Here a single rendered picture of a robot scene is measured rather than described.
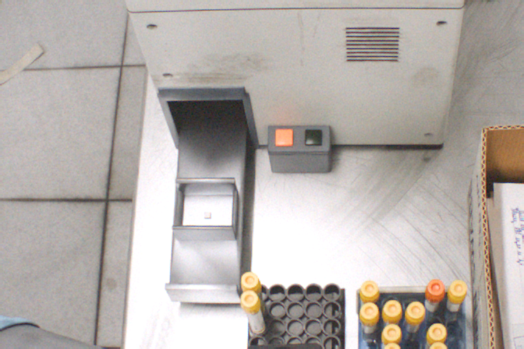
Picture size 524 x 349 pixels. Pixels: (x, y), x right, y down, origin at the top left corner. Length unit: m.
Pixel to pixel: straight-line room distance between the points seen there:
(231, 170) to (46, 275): 1.05
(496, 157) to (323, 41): 0.20
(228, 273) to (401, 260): 0.17
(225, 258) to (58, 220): 1.10
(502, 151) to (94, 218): 1.21
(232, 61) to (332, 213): 0.20
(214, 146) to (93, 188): 1.05
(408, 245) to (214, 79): 0.25
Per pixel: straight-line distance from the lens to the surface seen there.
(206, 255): 0.98
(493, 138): 0.93
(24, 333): 0.41
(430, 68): 0.92
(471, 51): 1.12
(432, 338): 0.87
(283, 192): 1.04
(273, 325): 0.98
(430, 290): 0.88
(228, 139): 1.03
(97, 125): 2.12
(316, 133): 1.01
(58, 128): 2.14
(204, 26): 0.87
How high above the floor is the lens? 1.83
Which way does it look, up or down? 65 degrees down
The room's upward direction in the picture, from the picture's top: 11 degrees counter-clockwise
